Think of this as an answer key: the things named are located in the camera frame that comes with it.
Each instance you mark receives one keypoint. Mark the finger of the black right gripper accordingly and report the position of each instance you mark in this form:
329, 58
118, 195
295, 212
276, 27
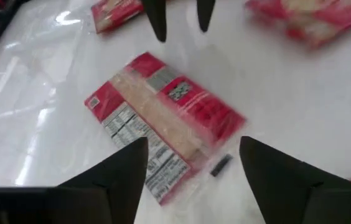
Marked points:
206, 14
158, 18

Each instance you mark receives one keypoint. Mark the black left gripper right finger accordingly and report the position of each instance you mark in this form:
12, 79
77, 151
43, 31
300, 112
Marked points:
275, 180

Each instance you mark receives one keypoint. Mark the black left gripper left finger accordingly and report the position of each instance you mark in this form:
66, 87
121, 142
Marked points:
122, 180

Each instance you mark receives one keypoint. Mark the red popcorn bag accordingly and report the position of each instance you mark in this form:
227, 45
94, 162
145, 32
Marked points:
163, 118
312, 21
116, 14

